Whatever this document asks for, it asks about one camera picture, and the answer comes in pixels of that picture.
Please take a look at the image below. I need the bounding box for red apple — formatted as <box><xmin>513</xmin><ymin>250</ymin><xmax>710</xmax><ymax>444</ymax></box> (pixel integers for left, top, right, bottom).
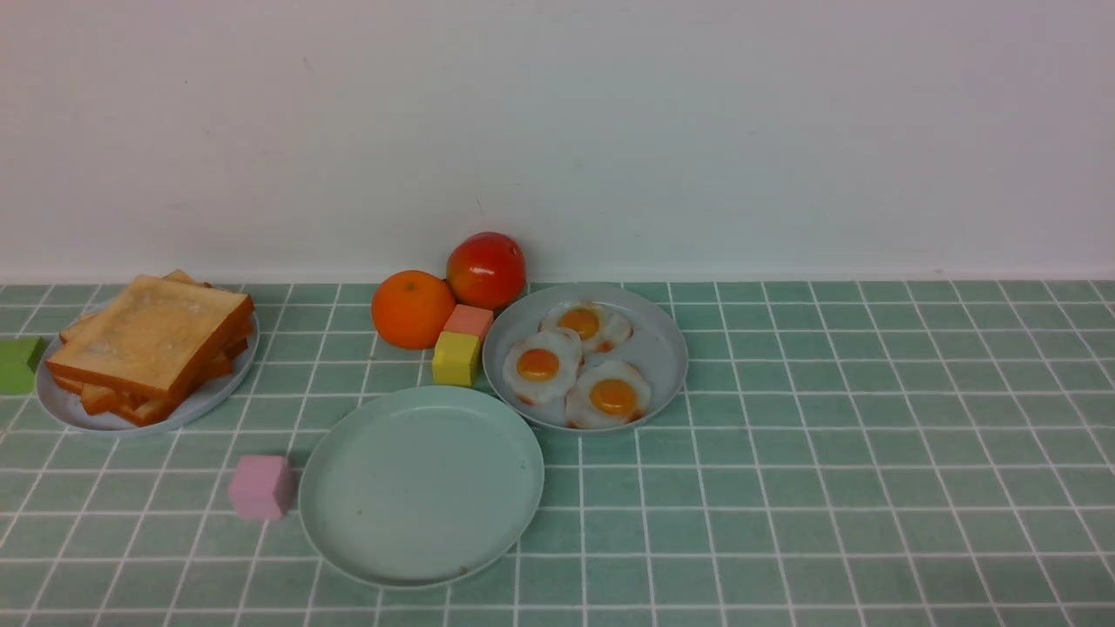
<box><xmin>446</xmin><ymin>232</ymin><xmax>527</xmax><ymax>311</ymax></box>

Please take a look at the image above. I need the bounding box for orange fruit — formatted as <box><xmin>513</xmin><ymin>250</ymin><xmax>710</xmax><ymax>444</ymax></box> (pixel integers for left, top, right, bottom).
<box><xmin>370</xmin><ymin>270</ymin><xmax>456</xmax><ymax>353</ymax></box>

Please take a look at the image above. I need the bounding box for toast slice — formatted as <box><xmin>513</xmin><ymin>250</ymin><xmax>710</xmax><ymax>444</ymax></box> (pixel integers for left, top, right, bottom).
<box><xmin>52</xmin><ymin>270</ymin><xmax>255</xmax><ymax>409</ymax></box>
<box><xmin>108</xmin><ymin>384</ymin><xmax>210</xmax><ymax>428</ymax></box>
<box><xmin>45</xmin><ymin>274</ymin><xmax>254</xmax><ymax>401</ymax></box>
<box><xmin>51</xmin><ymin>339</ymin><xmax>248</xmax><ymax>415</ymax></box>

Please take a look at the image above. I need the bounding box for grey egg plate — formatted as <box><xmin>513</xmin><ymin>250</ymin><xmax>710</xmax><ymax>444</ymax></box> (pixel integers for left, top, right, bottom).
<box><xmin>483</xmin><ymin>283</ymin><xmax>688</xmax><ymax>434</ymax></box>

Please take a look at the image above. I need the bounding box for salmon wooden cube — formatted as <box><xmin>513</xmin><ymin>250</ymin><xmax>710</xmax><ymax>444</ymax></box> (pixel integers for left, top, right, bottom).
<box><xmin>443</xmin><ymin>303</ymin><xmax>495</xmax><ymax>343</ymax></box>

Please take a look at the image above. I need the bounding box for fried egg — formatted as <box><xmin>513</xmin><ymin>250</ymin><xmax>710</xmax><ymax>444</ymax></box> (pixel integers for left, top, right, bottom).
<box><xmin>564</xmin><ymin>360</ymin><xmax>652</xmax><ymax>430</ymax></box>
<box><xmin>502</xmin><ymin>327</ymin><xmax>583</xmax><ymax>406</ymax></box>
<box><xmin>539</xmin><ymin>301</ymin><xmax>634</xmax><ymax>354</ymax></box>

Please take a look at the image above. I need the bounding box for green wooden cube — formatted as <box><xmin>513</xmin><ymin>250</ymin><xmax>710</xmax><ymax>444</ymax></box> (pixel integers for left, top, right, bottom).
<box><xmin>0</xmin><ymin>336</ymin><xmax>47</xmax><ymax>395</ymax></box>

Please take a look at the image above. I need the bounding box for pink wooden cube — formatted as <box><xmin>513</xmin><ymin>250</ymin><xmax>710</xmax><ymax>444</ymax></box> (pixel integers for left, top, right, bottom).
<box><xmin>227</xmin><ymin>454</ymin><xmax>295</xmax><ymax>521</ymax></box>

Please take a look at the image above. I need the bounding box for light green empty plate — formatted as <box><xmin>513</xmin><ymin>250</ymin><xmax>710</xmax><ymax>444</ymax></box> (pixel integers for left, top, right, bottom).
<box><xmin>295</xmin><ymin>386</ymin><xmax>545</xmax><ymax>589</ymax></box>

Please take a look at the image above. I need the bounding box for yellow wooden cube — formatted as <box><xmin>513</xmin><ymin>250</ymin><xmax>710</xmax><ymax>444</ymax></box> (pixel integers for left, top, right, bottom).
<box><xmin>432</xmin><ymin>332</ymin><xmax>482</xmax><ymax>388</ymax></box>

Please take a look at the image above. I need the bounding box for grey bread plate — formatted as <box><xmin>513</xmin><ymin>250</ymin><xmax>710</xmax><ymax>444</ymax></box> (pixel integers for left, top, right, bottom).
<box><xmin>36</xmin><ymin>314</ymin><xmax>261</xmax><ymax>438</ymax></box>

